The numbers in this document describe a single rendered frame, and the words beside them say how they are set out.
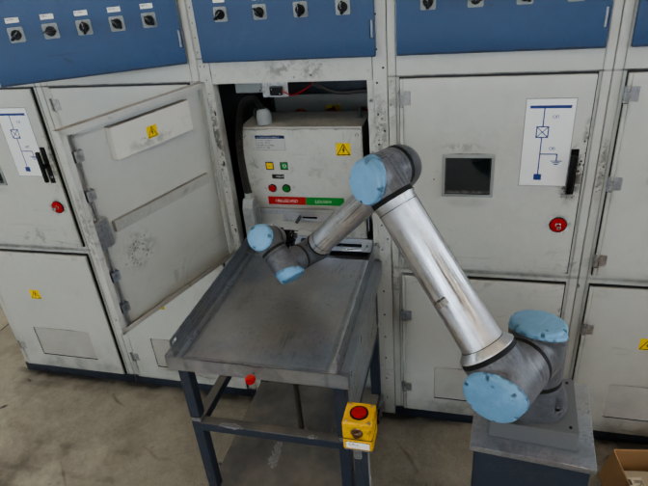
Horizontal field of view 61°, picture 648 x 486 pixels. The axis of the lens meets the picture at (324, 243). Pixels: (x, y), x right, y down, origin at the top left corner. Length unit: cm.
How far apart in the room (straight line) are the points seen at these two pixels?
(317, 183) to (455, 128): 58
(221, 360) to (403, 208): 81
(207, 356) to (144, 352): 117
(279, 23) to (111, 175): 75
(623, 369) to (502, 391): 120
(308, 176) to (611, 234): 113
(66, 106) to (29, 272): 96
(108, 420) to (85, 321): 51
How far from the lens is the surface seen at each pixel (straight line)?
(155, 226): 209
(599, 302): 232
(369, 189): 136
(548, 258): 219
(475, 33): 189
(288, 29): 198
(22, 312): 331
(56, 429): 315
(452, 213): 209
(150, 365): 305
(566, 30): 192
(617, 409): 268
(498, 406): 143
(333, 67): 199
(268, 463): 240
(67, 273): 294
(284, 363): 177
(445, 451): 263
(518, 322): 155
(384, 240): 219
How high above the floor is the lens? 199
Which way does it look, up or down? 29 degrees down
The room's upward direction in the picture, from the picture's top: 5 degrees counter-clockwise
